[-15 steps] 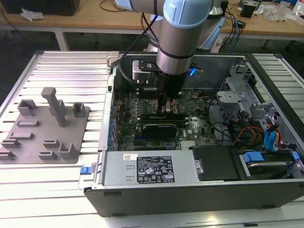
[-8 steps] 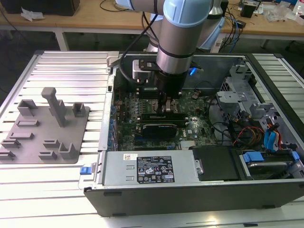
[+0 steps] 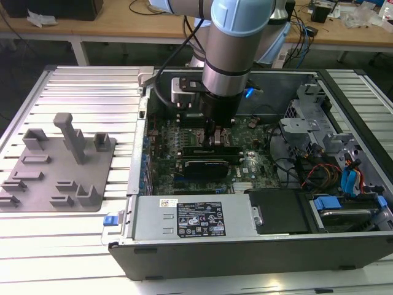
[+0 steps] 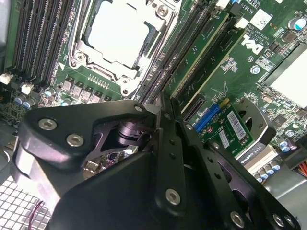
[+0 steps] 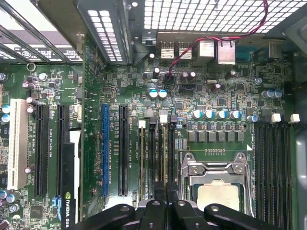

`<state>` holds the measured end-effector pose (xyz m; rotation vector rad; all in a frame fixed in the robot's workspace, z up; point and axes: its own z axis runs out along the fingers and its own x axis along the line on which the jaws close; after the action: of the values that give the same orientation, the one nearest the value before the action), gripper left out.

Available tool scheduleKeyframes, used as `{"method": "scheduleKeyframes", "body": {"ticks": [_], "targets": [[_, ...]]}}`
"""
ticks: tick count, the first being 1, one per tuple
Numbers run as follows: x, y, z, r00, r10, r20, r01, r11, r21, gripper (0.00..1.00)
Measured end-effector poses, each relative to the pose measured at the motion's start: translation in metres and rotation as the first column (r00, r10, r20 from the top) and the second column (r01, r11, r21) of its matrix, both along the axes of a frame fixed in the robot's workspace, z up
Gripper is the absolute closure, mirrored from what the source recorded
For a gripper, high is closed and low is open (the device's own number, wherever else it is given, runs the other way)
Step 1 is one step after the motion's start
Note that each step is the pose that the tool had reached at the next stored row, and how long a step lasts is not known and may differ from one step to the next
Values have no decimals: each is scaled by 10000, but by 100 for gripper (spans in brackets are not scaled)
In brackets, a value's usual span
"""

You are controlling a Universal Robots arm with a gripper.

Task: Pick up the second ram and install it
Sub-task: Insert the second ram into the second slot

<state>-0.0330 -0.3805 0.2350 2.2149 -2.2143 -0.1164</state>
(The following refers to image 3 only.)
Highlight large black equipment box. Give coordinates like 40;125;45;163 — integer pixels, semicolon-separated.
2;0;104;22

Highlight CPU socket metal frame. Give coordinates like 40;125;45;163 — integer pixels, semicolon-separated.
196;126;232;149

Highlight white crumpled paper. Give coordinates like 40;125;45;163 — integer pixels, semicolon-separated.
26;8;59;29

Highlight installed black RAM stick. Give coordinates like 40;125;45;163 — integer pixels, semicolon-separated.
182;155;243;163

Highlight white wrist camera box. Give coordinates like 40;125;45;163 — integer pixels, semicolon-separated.
169;76;204;108

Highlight silver metal drive cage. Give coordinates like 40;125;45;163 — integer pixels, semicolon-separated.
278;82;334;156

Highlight hard disk in blue carrier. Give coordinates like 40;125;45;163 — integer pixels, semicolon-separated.
311;195;388;233

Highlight red yellow wire bundle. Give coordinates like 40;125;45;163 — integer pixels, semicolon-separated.
301;163;342;189

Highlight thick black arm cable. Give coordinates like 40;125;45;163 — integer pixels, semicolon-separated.
154;15;210;109

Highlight white power strip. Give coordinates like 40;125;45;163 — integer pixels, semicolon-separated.
274;49;291;69

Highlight grey parts rack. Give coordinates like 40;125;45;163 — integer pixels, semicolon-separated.
0;112;119;213

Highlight clear plastic bags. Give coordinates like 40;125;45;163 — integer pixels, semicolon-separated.
339;1;383;30

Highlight green motherboard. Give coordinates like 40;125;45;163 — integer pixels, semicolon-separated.
143;112;282;196

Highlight black box on desk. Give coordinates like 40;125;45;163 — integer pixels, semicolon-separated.
310;2;334;23

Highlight black graphics card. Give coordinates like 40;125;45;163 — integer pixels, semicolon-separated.
183;159;230;181

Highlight black open PC case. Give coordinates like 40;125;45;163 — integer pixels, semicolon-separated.
101;68;393;282

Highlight grey power supply with label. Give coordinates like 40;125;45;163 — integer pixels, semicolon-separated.
131;194;259;241

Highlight wooden desk white legs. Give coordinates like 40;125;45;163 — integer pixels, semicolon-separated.
0;0;393;67

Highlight black round cable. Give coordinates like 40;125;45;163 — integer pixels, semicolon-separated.
267;125;298;187

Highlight black plastic shroud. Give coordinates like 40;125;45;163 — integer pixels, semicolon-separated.
244;188;311;235

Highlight blue flat wire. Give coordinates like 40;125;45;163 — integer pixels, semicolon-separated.
343;165;365;198

